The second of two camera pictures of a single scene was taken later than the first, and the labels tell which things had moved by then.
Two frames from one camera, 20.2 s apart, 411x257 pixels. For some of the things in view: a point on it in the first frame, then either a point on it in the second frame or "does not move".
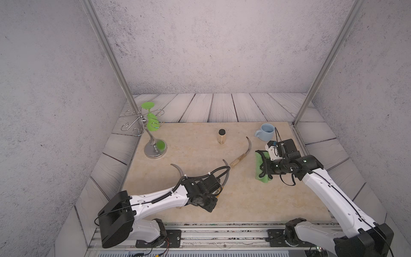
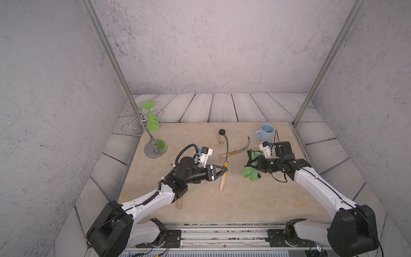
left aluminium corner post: x=109 y=52 does not move
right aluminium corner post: x=355 y=12 does not move
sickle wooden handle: x=237 y=159 -> x=224 y=155
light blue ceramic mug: x=266 y=132 does not move
